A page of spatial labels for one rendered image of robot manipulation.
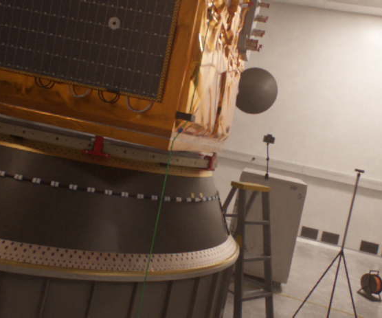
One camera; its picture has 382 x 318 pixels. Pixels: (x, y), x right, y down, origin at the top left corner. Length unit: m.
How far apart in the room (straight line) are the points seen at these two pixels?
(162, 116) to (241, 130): 8.23
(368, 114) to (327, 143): 1.08
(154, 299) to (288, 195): 4.07
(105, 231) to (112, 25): 0.92
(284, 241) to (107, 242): 4.30
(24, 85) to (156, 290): 1.13
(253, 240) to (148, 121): 4.45
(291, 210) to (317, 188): 4.08
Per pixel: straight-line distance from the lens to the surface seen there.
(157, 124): 1.80
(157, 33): 1.82
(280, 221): 6.04
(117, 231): 2.05
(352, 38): 10.45
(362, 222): 10.31
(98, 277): 1.96
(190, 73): 1.84
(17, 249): 2.02
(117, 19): 1.89
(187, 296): 2.32
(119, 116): 1.86
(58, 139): 2.11
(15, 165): 2.17
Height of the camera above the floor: 1.83
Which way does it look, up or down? 2 degrees down
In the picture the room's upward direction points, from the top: 12 degrees clockwise
